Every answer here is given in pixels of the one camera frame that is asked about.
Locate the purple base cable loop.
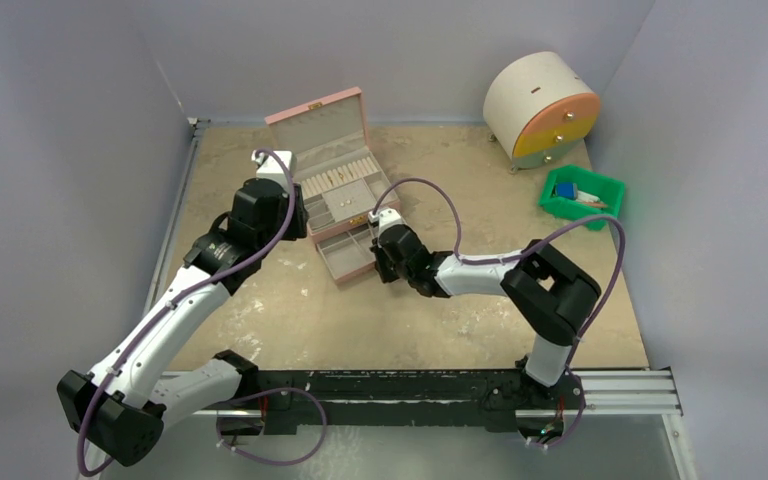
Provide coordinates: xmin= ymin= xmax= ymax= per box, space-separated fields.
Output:
xmin=216 ymin=389 xmax=328 ymax=468

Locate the round white drawer cabinet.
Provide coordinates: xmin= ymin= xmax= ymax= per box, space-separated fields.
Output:
xmin=482 ymin=51 xmax=601 ymax=173

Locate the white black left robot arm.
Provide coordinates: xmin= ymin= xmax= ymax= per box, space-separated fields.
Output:
xmin=56 ymin=178 xmax=307 ymax=478

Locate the white tool in bin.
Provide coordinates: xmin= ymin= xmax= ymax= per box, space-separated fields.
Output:
xmin=575 ymin=191 xmax=609 ymax=210

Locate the pink jewelry box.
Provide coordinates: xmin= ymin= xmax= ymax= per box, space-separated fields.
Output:
xmin=264 ymin=87 xmax=403 ymax=245

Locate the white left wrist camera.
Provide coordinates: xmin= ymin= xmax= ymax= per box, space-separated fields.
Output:
xmin=251 ymin=149 xmax=297 ymax=193

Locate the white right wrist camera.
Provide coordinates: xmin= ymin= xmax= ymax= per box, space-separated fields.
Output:
xmin=368 ymin=208 xmax=404 ymax=233

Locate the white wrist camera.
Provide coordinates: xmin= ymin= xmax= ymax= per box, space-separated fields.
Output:
xmin=368 ymin=208 xmax=404 ymax=233
xmin=251 ymin=149 xmax=297 ymax=193

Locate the pink jewelry box drawer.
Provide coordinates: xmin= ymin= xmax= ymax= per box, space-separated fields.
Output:
xmin=316 ymin=224 xmax=375 ymax=284

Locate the aluminium table frame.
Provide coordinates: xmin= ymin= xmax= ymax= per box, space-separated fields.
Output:
xmin=149 ymin=120 xmax=680 ymax=416

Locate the green plastic bin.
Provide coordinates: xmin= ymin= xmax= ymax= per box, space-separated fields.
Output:
xmin=537 ymin=165 xmax=626 ymax=221

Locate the blue block in bin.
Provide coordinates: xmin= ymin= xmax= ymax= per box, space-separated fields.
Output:
xmin=553 ymin=182 xmax=578 ymax=201

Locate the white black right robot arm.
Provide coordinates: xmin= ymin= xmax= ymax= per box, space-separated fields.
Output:
xmin=371 ymin=224 xmax=601 ymax=407

